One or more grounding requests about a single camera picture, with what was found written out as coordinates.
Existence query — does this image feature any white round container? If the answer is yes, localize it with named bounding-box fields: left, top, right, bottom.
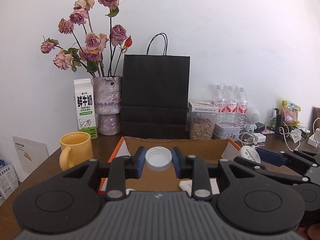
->
left=240, top=146, right=261, bottom=164

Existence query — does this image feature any yellow white plush toy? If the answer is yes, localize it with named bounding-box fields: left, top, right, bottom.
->
left=178, top=178, right=221, bottom=195

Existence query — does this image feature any white charger adapter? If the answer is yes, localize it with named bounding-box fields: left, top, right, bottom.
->
left=253, top=133, right=266, bottom=143

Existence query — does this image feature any white power strip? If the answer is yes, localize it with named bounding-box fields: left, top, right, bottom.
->
left=308, top=128, right=320, bottom=148

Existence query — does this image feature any yellow pink snack bag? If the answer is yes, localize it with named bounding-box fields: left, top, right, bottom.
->
left=281, top=100, right=301, bottom=126

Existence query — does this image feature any black small bottle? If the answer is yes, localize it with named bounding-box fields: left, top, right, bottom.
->
left=271, top=108, right=282, bottom=129

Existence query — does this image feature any small white robot speaker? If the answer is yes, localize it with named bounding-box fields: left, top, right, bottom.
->
left=244, top=107, right=260, bottom=132

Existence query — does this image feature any white printed tin box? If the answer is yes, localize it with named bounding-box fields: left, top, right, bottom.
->
left=213, top=123, right=240, bottom=141

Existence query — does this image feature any yellow ceramic mug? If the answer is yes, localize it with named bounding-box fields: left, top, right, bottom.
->
left=59, top=132, right=94, bottom=171

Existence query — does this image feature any white leaflet card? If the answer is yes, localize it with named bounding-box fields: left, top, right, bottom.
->
left=12, top=136, right=49, bottom=182

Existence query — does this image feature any water bottle left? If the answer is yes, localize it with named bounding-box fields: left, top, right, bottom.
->
left=212, top=85, right=226, bottom=124

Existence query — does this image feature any water bottle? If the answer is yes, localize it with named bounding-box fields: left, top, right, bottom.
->
left=235, top=87, right=248, bottom=129
left=224, top=86, right=238, bottom=124
left=212, top=85, right=226, bottom=124

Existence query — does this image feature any blue white booklet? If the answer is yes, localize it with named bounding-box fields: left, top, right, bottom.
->
left=0, top=161, right=18, bottom=200

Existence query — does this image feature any water bottle right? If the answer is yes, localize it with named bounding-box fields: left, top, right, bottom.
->
left=235, top=87, right=248, bottom=129

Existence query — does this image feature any clear jar of seeds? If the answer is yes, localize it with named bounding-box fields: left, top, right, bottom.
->
left=188, top=112, right=215, bottom=140

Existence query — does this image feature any water bottle middle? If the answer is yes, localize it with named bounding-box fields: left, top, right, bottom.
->
left=224, top=86, right=238, bottom=124

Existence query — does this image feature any white green milk carton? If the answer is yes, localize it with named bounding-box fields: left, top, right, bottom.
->
left=74, top=79, right=98, bottom=139

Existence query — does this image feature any flat white box on jar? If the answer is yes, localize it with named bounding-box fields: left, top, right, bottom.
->
left=188, top=101, right=219, bottom=114

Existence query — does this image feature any orange cardboard pumpkin box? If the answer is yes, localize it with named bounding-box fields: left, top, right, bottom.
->
left=108, top=137, right=241, bottom=191

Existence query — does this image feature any purple textured vase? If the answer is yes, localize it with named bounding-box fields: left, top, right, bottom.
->
left=93, top=76, right=122, bottom=135

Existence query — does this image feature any black paper shopping bag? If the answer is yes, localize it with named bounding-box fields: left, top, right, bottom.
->
left=120, top=32, right=190, bottom=139

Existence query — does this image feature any dried pink rose bouquet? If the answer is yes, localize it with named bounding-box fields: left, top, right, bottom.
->
left=40, top=0, right=132, bottom=77

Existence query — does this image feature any white charging cable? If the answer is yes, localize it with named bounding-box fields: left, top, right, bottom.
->
left=265, top=117, right=320, bottom=153

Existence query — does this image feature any white earphones cable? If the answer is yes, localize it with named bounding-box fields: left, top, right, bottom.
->
left=237, top=131, right=266, bottom=149

